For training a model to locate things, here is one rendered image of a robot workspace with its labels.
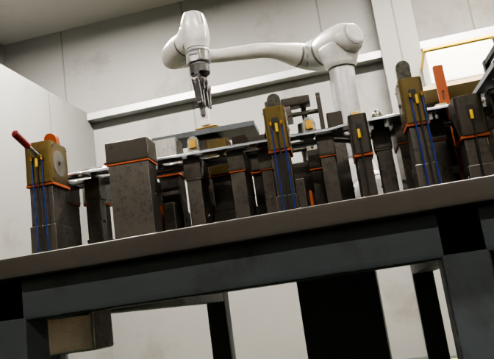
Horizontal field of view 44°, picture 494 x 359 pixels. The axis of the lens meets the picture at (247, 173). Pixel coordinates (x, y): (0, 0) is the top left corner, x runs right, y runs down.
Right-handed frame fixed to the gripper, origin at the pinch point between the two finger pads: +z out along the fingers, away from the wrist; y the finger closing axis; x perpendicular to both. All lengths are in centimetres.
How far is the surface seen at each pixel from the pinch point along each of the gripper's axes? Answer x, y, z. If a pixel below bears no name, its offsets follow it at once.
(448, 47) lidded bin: 96, -245, -92
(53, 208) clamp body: -22, 63, 36
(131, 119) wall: -176, -267, -106
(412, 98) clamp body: 74, 47, 24
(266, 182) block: 29, 32, 34
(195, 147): 3.8, 22.1, 16.7
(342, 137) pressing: 51, 18, 23
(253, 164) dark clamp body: 20.7, 15.7, 24.7
